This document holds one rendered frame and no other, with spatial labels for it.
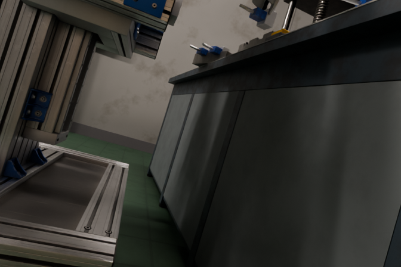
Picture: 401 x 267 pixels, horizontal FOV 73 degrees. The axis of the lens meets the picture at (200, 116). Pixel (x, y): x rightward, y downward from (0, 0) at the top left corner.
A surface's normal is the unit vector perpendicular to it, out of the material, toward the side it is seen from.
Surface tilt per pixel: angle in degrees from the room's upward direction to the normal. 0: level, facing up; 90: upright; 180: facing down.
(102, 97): 90
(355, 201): 90
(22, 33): 90
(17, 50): 90
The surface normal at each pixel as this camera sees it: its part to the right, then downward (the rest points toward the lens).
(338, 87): -0.91, -0.29
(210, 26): 0.22, 0.04
